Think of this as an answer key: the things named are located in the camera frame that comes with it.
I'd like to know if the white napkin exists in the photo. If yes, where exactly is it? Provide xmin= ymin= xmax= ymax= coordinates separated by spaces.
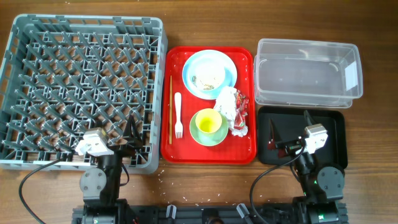
xmin=214 ymin=86 xmax=248 ymax=137

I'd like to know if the white plastic fork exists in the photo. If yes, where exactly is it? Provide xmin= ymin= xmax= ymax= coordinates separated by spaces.
xmin=174 ymin=92 xmax=183 ymax=139

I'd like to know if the black plastic tray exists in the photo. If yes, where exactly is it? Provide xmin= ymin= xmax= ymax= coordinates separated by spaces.
xmin=257 ymin=106 xmax=348 ymax=168

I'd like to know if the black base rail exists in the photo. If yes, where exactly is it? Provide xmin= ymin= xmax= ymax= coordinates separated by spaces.
xmin=71 ymin=202 xmax=349 ymax=224

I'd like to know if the white bowl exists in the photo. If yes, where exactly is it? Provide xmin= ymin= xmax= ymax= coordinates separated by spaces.
xmin=189 ymin=59 xmax=225 ymax=90

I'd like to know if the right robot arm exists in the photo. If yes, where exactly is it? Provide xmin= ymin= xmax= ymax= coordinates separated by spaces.
xmin=269 ymin=111 xmax=348 ymax=223

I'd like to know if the light blue plate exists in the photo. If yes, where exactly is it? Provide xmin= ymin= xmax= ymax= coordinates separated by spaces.
xmin=182 ymin=50 xmax=238 ymax=100

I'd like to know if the yellow cup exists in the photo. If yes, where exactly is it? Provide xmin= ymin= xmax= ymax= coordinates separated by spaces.
xmin=195 ymin=108 xmax=222 ymax=134

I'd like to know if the red plastic tray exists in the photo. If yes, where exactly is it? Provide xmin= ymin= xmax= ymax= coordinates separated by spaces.
xmin=160 ymin=46 xmax=257 ymax=165

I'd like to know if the wooden chopstick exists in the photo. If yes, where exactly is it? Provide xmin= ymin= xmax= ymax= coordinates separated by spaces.
xmin=169 ymin=76 xmax=173 ymax=144

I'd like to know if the clear plastic bin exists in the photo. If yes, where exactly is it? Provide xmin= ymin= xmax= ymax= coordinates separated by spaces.
xmin=254 ymin=39 xmax=364 ymax=108

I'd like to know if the red snack wrapper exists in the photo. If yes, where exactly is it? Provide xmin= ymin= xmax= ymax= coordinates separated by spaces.
xmin=234 ymin=90 xmax=249 ymax=130

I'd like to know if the food scraps and rice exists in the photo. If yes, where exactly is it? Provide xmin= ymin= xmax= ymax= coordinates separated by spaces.
xmin=192 ymin=75 xmax=216 ymax=90

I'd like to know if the green saucer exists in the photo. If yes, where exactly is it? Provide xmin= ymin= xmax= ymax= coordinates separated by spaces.
xmin=190 ymin=112 xmax=229 ymax=147

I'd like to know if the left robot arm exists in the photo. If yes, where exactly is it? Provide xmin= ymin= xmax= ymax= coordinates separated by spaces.
xmin=72 ymin=115 xmax=143 ymax=224

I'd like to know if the grey dishwasher rack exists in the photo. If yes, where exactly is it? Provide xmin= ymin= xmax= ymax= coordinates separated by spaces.
xmin=1 ymin=14 xmax=168 ymax=174

